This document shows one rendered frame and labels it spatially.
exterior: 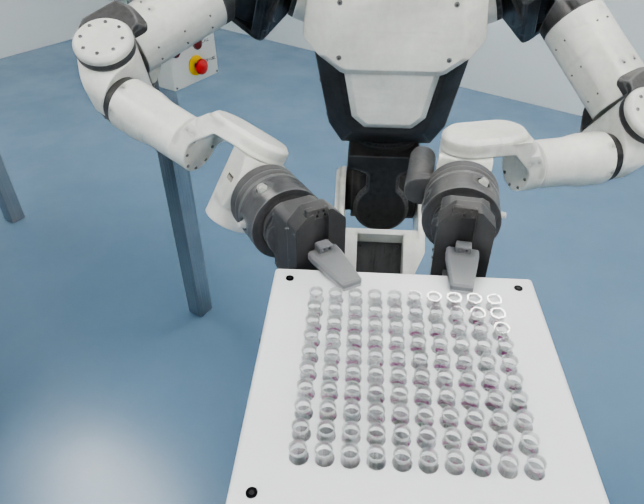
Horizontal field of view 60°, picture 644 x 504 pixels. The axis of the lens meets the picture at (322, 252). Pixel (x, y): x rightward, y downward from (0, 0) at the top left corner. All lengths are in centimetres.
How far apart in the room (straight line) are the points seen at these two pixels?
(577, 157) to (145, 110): 56
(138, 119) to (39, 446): 125
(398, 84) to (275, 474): 65
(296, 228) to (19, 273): 201
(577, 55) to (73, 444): 156
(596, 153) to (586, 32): 19
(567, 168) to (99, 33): 63
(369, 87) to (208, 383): 118
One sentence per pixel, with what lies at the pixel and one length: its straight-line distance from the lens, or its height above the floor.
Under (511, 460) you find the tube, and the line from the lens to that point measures 42.
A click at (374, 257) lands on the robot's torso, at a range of 104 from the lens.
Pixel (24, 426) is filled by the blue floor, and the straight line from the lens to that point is 190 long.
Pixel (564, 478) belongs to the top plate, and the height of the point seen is 104.
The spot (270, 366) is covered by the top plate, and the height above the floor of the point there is 104.
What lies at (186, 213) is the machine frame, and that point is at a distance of 177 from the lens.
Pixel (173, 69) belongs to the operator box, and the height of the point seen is 90.
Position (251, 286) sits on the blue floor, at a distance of 212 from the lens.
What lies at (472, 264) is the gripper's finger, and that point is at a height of 105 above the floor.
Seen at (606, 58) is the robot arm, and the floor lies 113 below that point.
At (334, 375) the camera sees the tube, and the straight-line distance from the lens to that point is 43.
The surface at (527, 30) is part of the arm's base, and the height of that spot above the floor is 113.
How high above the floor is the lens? 138
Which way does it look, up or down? 38 degrees down
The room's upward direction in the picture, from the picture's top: straight up
